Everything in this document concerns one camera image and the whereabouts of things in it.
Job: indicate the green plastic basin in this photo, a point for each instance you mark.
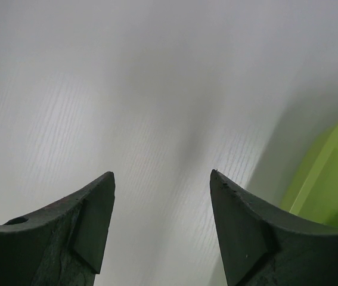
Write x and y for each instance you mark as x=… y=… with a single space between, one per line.
x=313 y=191

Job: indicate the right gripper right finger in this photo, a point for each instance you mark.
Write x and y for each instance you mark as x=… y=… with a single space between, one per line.
x=261 y=244

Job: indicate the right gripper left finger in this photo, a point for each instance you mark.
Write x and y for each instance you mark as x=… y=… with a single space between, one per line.
x=62 y=243

